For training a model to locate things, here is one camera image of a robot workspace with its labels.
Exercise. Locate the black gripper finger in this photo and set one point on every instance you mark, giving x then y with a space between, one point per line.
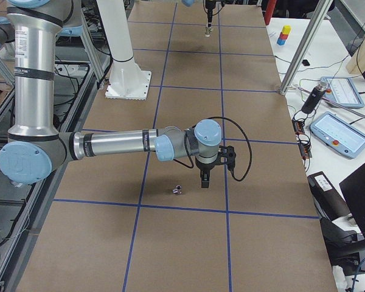
205 178

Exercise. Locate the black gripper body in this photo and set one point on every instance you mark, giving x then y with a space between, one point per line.
209 14
203 167

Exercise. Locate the chrome pipe fitting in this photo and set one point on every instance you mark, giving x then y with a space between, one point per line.
177 190

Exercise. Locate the white PPR ball valve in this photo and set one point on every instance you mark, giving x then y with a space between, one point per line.
208 31

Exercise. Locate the stacked colour blocks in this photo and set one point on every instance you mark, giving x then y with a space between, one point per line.
284 34

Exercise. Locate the black cylinder device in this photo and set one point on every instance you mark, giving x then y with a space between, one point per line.
314 97

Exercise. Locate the near teach pendant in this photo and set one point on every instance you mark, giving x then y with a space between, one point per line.
338 135

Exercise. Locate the teach pendant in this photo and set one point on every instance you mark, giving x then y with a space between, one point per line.
341 90
338 135

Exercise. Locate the black monitor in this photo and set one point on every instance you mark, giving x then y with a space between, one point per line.
353 189

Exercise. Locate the far teach pendant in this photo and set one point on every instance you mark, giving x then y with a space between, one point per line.
341 90

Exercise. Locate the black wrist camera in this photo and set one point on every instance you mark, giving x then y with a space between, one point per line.
227 156

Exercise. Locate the aluminium frame post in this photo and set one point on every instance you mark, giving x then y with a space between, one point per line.
311 30

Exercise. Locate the white camera column base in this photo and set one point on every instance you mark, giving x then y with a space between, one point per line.
126 79

